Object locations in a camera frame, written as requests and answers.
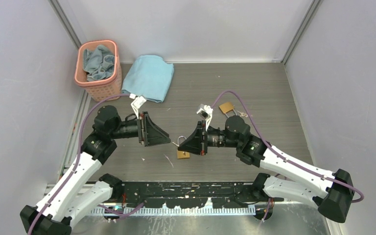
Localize light blue folded towel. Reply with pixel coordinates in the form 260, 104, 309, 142
121, 55, 174, 103

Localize brass padlock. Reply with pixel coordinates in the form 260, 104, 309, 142
219, 102, 237, 118
175, 136, 190, 160

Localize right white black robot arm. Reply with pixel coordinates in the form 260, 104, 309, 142
178, 116, 355, 223

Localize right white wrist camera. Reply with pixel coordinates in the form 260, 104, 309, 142
196, 104, 213, 130

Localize aluminium rail frame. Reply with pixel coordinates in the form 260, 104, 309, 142
35, 181, 336, 235

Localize grey-blue cloth in basket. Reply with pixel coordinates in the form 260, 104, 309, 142
83, 45, 116, 82

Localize small keys on ring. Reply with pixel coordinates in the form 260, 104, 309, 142
236, 111, 249, 118

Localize pink plastic laundry basket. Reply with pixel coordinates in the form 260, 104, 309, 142
74, 40, 122, 101

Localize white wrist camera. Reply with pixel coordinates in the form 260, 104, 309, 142
129, 94, 147, 119
196, 104, 213, 130

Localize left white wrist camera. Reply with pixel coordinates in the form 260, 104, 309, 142
129, 94, 147, 119

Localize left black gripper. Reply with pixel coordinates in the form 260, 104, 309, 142
110, 111, 171, 146

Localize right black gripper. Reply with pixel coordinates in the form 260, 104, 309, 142
178, 120, 241, 156

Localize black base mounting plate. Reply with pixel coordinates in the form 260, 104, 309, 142
106, 181, 268, 209

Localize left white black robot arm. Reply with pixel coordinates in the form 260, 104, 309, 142
20, 105, 171, 235

